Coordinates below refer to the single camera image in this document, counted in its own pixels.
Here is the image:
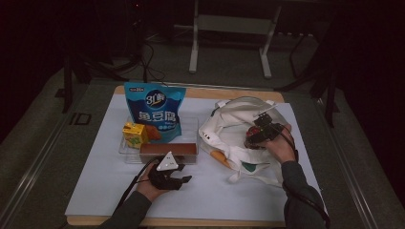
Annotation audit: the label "person's left hand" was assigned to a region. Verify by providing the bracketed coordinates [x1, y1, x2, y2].
[137, 168, 170, 202]

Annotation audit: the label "white desk frame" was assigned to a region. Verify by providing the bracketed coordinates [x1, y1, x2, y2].
[189, 0, 283, 79]

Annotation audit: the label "brown cardboard box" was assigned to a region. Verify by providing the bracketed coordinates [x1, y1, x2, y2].
[139, 142, 199, 164]

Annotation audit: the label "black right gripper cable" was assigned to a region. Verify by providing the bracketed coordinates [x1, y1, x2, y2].
[280, 132, 330, 223]

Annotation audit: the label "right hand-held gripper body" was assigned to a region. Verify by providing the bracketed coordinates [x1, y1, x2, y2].
[254, 113, 285, 142]

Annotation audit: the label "yellow drink carton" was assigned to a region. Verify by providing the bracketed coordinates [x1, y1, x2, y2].
[122, 122, 149, 150]

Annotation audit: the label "black tripod stand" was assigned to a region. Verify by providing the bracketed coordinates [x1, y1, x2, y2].
[61, 0, 151, 114]

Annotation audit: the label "black metal stand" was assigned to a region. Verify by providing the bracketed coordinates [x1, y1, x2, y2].
[276, 18, 340, 128]

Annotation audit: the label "white tote bag coloured blobs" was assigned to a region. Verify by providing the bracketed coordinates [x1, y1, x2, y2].
[199, 95, 289, 187]

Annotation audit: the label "person's right hand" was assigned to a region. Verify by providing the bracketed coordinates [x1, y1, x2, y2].
[259, 124, 297, 165]

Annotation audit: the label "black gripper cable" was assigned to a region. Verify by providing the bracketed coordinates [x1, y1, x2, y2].
[280, 132, 330, 223]
[114, 156, 161, 213]

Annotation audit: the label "metal floor rail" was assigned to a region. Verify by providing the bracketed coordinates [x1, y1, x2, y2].
[324, 123, 380, 229]
[0, 111, 75, 229]

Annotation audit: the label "clear plastic tray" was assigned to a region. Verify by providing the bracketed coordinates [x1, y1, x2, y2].
[118, 115, 200, 165]

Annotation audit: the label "black floor cables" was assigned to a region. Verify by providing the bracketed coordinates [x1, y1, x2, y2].
[139, 41, 170, 89]

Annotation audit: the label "blue snack bag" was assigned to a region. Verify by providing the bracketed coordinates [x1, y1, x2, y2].
[123, 81, 187, 142]

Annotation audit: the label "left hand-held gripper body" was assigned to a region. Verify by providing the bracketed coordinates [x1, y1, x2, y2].
[148, 151, 181, 191]

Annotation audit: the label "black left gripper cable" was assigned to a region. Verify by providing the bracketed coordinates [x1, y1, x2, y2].
[114, 156, 161, 213]

